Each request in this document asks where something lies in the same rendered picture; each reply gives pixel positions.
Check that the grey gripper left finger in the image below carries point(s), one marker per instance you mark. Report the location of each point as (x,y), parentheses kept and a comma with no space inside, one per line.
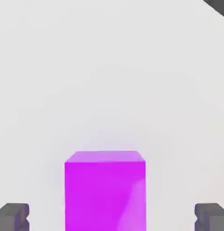
(9,218)

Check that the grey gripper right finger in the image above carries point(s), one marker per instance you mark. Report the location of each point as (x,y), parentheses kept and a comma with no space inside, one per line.
(213,218)

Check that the small magenta cube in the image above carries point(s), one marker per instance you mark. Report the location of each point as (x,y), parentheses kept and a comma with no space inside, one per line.
(104,194)

